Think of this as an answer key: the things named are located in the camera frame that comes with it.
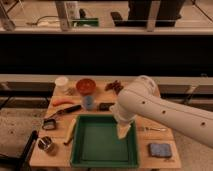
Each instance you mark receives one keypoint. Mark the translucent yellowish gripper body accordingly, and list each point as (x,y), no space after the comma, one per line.
(122,127)

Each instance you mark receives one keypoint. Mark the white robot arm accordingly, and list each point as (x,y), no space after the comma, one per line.
(138,98)

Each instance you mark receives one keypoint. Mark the red-orange bowl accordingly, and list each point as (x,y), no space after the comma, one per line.
(86,86)

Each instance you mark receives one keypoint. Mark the black rectangular sponge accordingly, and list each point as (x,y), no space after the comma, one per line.
(105,106)

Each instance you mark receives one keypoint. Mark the metal fork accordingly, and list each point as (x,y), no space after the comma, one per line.
(151,129)

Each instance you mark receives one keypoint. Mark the bunch of dark grapes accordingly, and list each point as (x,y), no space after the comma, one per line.
(116,86)

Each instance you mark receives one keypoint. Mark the green plastic tray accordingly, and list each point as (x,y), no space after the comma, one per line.
(96,144)

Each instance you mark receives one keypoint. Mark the blue cup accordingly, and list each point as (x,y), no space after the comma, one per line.
(88,102)

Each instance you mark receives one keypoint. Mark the blue folded cloth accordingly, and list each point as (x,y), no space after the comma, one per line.
(160,150)

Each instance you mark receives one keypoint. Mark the orange carrot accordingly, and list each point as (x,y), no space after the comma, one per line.
(61,102)

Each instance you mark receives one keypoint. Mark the white cup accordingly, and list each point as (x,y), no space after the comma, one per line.
(62,83)

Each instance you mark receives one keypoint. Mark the small black tin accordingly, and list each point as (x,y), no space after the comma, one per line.
(49,124)

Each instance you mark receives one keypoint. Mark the metal cup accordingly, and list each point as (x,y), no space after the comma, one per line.
(46,144)

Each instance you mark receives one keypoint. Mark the black stand leg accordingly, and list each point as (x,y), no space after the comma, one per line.
(32,138)

